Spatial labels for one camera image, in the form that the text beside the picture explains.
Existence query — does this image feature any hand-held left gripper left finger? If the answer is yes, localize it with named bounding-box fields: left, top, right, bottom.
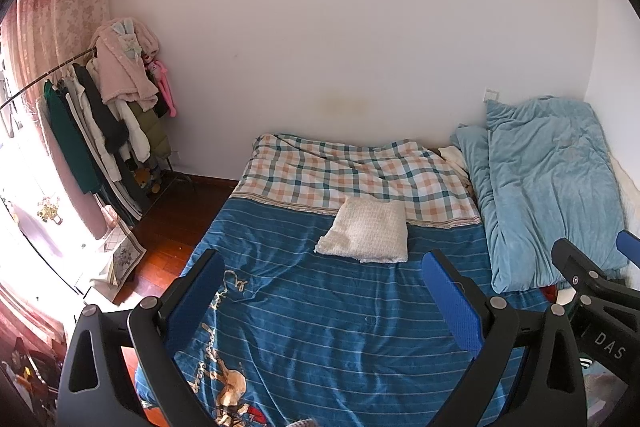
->
left=57, top=249, right=226, bottom=427

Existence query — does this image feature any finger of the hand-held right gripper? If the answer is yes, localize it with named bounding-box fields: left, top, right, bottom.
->
left=617, top=229, right=640, bottom=269
left=552, top=238, right=629, bottom=311

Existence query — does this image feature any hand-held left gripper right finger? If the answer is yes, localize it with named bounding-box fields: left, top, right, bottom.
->
left=422, top=251, right=588, bottom=427

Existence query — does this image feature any white towel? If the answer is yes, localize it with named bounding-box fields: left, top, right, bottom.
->
left=314, top=196, right=410, bottom=264

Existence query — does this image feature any black metal clothes rack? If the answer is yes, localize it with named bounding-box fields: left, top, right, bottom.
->
left=0, top=47, right=198, bottom=228

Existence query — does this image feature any floral printed bag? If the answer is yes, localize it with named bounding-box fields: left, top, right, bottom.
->
left=89, top=227, right=149, bottom=304

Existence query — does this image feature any light blue quilt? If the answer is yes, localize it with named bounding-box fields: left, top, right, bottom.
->
left=450, top=95, right=630, bottom=294

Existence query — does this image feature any brown stuffed toy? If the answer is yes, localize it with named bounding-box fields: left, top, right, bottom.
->
left=134, top=167, right=166, bottom=196

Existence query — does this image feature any blue striped bed sheet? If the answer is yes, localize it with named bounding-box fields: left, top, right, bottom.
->
left=135, top=133, right=551, bottom=427

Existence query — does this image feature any cream cloth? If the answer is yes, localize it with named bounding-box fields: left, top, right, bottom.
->
left=439, top=145, right=472, bottom=174

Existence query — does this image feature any potted plant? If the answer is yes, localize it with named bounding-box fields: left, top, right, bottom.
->
left=36, top=196, right=64, bottom=226

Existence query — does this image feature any olive down jacket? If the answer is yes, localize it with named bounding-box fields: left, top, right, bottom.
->
left=131, top=101, right=172, bottom=158

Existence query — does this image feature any white coat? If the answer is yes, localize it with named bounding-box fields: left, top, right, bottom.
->
left=106, top=99, right=152, bottom=164

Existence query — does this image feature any green garment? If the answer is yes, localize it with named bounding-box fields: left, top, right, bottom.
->
left=42, top=79, right=102, bottom=196

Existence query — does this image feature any black furry garment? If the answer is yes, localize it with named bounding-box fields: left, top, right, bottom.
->
left=74, top=63, right=135, bottom=158

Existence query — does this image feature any pink plush toy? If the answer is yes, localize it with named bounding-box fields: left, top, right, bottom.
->
left=149, top=59, right=179, bottom=118

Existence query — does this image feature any pink fluffy robe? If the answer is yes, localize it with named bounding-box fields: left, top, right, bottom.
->
left=90, top=19, right=162, bottom=112

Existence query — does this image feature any pink floral curtain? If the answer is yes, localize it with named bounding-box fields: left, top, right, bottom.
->
left=12, top=0, right=115, bottom=240

